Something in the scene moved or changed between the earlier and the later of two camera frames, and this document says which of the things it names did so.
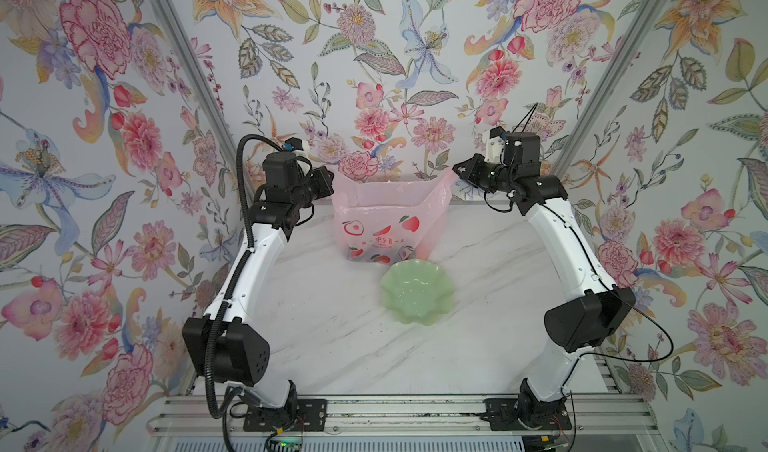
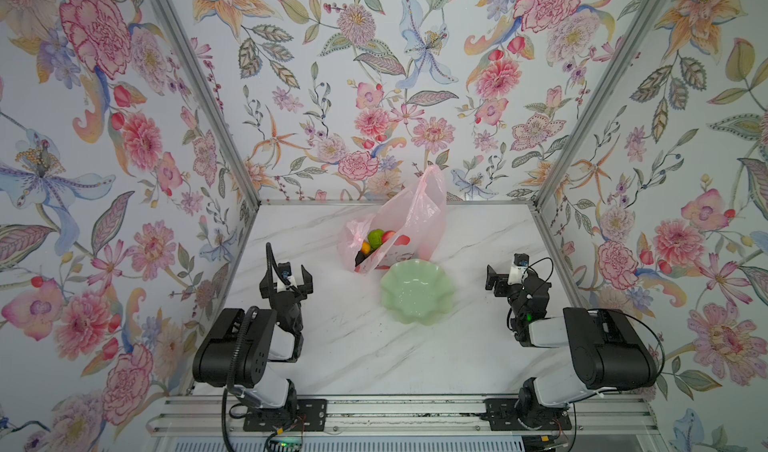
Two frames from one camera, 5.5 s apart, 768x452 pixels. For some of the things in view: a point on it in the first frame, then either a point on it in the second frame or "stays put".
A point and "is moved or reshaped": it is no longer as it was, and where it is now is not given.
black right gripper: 476,165 → 502,282
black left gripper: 316,176 → 300,290
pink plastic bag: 389,221 is moved or reshaped
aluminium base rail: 617,414 stays put
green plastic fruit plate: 418,291 stays put
